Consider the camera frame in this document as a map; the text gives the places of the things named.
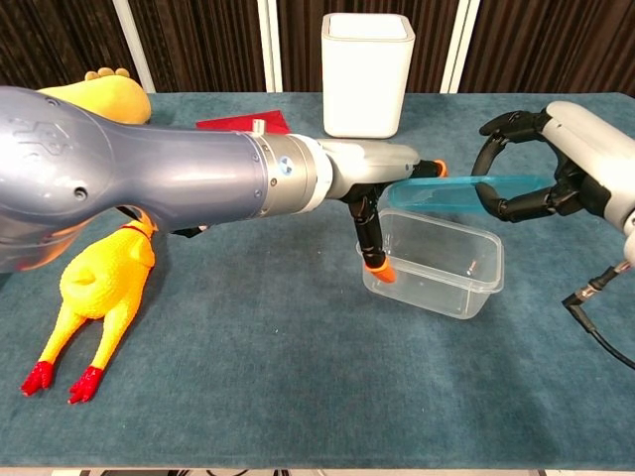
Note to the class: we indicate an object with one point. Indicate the right silver robot hand black fingers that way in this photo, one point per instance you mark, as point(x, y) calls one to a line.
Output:
point(585, 144)

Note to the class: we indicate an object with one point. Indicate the red paper envelope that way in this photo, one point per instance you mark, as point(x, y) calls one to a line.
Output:
point(238, 123)

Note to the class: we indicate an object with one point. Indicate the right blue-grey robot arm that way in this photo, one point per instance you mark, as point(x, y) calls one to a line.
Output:
point(631, 238)

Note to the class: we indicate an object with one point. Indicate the white square bin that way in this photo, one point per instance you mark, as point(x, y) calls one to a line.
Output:
point(367, 84)

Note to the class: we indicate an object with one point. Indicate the yellow plush toy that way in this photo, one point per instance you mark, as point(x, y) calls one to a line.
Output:
point(119, 99)

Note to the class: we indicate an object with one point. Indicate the left silver robot hand orange fingertips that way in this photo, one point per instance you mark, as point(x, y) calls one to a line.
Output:
point(367, 163)

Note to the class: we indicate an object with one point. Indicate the blue felt table cover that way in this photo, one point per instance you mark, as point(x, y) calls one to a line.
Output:
point(297, 387)

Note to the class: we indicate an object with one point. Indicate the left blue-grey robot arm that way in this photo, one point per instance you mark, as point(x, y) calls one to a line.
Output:
point(149, 168)

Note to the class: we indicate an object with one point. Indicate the yellow rubber chicken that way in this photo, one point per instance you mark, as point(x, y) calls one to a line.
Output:
point(104, 282)

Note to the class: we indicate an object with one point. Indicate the clear plastic food container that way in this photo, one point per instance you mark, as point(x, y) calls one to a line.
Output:
point(446, 292)

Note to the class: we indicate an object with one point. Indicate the white partition post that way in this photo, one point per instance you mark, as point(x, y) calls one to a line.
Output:
point(134, 44)
point(270, 44)
point(459, 44)

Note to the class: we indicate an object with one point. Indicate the teal container lid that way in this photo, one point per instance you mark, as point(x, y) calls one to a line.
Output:
point(436, 196)

